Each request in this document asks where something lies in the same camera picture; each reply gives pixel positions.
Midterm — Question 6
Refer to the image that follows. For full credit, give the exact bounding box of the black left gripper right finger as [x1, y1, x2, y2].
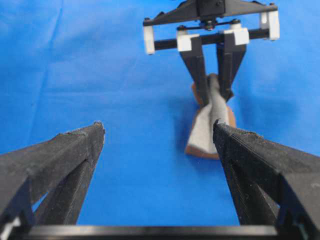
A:
[213, 122, 320, 228]

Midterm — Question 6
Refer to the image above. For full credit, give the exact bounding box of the orange and white sponge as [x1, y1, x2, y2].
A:
[184, 73, 236, 159]

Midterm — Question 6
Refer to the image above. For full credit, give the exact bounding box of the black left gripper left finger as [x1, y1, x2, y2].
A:
[0, 122, 105, 226]

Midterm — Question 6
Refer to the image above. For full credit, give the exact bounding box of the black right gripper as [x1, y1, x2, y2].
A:
[143, 0, 280, 106]

